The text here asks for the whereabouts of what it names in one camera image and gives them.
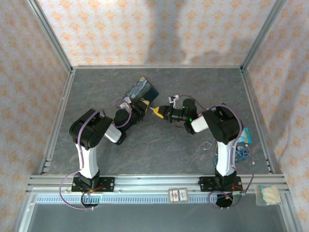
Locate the grey slotted cable duct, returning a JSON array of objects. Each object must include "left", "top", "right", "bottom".
[{"left": 36, "top": 194, "right": 242, "bottom": 204}]

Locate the starry night print box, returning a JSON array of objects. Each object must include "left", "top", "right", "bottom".
[{"left": 122, "top": 76, "right": 160, "bottom": 104}]

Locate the clear plastic piece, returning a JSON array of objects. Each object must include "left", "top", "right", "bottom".
[{"left": 199, "top": 141, "right": 214, "bottom": 151}]

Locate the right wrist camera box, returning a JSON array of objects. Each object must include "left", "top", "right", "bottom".
[{"left": 168, "top": 94, "right": 181, "bottom": 109}]

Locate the blue white packet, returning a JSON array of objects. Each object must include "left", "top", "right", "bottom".
[{"left": 239, "top": 127, "right": 253, "bottom": 145}]

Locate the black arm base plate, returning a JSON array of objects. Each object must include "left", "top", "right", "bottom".
[
  {"left": 71, "top": 177, "right": 115, "bottom": 193},
  {"left": 198, "top": 176, "right": 242, "bottom": 193}
]

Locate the printed card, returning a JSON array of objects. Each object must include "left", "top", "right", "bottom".
[{"left": 168, "top": 188, "right": 188, "bottom": 204}]

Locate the plastic bag with white content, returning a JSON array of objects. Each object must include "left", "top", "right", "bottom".
[{"left": 255, "top": 185, "right": 282, "bottom": 206}]

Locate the blue cable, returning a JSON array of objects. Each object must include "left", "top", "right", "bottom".
[{"left": 213, "top": 147, "right": 252, "bottom": 165}]

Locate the wide aluminium base rail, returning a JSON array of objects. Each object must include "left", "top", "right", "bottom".
[{"left": 27, "top": 174, "right": 289, "bottom": 194}]

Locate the aluminium frame rail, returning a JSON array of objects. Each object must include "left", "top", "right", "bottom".
[
  {"left": 240, "top": 69, "right": 276, "bottom": 174},
  {"left": 71, "top": 64, "right": 243, "bottom": 71},
  {"left": 38, "top": 70, "right": 77, "bottom": 176}
]

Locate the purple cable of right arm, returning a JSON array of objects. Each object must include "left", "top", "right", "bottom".
[{"left": 177, "top": 93, "right": 254, "bottom": 210}]

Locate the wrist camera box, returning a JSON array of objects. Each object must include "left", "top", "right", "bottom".
[
  {"left": 168, "top": 94, "right": 181, "bottom": 109},
  {"left": 120, "top": 96, "right": 132, "bottom": 109}
]

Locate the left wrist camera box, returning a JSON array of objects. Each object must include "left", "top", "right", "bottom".
[{"left": 120, "top": 96, "right": 132, "bottom": 109}]

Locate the thin white cable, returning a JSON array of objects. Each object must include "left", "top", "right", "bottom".
[{"left": 235, "top": 142, "right": 255, "bottom": 166}]

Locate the aluminium frame post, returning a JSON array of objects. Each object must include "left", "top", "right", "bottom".
[
  {"left": 25, "top": 0, "right": 74, "bottom": 73},
  {"left": 241, "top": 0, "right": 288, "bottom": 71}
]

